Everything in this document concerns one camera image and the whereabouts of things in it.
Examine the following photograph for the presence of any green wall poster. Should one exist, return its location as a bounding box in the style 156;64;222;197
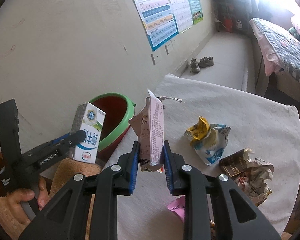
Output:
182;0;204;25

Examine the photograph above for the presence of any bed with plaid quilt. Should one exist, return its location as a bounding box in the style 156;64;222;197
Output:
249;17;300;93

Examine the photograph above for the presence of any person's left hand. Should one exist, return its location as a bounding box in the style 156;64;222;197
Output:
5;177;50;208

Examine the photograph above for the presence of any pink plastic wrapper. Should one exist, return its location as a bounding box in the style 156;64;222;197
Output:
167;197;188;223

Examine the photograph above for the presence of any pink bed sheet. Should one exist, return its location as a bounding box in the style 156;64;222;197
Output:
250;22;285;75

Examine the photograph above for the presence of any blue alphabet wall poster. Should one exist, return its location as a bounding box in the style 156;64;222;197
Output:
124;0;179;52

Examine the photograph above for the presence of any green-rimmed red basin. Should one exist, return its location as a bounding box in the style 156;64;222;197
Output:
86;93;137;163

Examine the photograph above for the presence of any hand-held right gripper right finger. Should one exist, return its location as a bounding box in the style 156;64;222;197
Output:
163;141;282;240

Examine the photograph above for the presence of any person's tan fleece clothing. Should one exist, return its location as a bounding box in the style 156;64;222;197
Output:
0;159;100;230

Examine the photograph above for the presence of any red plastic bucket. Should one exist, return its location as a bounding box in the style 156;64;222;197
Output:
222;15;233;32

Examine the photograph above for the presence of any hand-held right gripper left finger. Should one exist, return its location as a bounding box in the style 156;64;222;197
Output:
19;141;140;240

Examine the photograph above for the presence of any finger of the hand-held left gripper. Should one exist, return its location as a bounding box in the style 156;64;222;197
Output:
50;134;72;146
62;131;87;152

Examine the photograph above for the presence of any white blue foil bag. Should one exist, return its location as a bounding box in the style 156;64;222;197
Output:
194;124;232;166

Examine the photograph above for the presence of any white blue milk carton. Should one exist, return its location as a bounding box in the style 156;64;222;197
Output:
69;102;106;164

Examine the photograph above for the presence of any dark storage shelf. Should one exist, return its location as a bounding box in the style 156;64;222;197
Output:
212;0;250;33

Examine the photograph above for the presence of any grey child's shoe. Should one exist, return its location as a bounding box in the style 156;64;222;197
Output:
198;56;215;68
189;58;202;74

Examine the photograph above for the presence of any white chart wall poster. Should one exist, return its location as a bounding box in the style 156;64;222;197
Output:
162;0;193;33

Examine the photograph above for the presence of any crumpled paper wrapper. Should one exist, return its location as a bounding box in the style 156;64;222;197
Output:
234;156;274;205

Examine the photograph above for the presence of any beige pink carton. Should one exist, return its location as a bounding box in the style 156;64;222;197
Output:
128;89;167;173

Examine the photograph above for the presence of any brown cigarette pack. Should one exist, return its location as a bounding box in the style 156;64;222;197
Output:
219;149;253;180

